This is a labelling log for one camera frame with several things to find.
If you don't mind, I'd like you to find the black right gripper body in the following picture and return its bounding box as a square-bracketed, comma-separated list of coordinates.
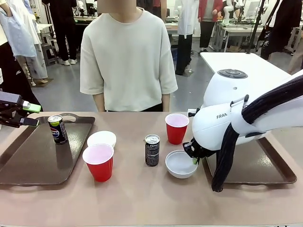
[182, 138, 215, 160]

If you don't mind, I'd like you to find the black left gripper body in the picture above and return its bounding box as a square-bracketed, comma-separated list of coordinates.
[0, 91, 24, 129]

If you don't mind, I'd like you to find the white bowl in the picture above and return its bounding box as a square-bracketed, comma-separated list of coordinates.
[87, 130, 117, 150]
[165, 149, 198, 179]

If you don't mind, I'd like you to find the person's right forearm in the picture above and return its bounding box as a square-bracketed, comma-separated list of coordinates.
[93, 94, 106, 112]

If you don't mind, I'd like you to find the person's left forearm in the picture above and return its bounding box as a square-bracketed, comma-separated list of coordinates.
[161, 93, 171, 112]

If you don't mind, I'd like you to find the red plastic cup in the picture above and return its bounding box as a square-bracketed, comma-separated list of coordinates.
[164, 113, 190, 146]
[82, 143, 115, 183]

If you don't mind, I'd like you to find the Pepsi can with blue logo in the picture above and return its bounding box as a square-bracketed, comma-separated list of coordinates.
[47, 114, 69, 145]

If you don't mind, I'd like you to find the brown plastic tray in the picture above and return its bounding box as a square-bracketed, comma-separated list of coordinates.
[202, 136, 298, 185]
[0, 113, 96, 186]

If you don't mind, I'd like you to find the black Pepsi can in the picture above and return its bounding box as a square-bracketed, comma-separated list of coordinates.
[143, 134, 161, 167]

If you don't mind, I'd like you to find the grey step stool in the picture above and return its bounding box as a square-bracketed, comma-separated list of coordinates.
[39, 30, 59, 67]

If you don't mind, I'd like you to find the bystander in black clothes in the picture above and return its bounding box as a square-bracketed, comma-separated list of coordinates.
[42, 0, 78, 66]

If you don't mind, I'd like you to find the blue bin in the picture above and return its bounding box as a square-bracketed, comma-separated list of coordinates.
[170, 47, 178, 70]

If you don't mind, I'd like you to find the white side table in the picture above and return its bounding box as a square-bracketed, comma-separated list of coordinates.
[199, 52, 292, 83]

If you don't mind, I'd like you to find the person in beige t-shirt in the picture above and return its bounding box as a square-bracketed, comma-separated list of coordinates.
[80, 0, 178, 113]

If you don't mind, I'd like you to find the bystander in white coat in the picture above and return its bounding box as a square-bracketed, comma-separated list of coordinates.
[175, 0, 202, 76]

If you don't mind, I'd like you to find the grey background workbench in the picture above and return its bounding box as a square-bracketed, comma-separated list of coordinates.
[213, 20, 263, 52]

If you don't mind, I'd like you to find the bystander in red jacket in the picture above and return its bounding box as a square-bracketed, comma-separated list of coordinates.
[197, 0, 224, 52]

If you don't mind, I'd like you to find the black stand pole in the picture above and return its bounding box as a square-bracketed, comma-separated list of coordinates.
[245, 0, 266, 54]

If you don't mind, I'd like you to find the hanging black printed apron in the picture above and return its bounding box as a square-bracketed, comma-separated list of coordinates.
[257, 0, 299, 61]

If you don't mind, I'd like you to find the black braided cable bundle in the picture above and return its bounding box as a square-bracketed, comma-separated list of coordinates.
[211, 75, 303, 192]

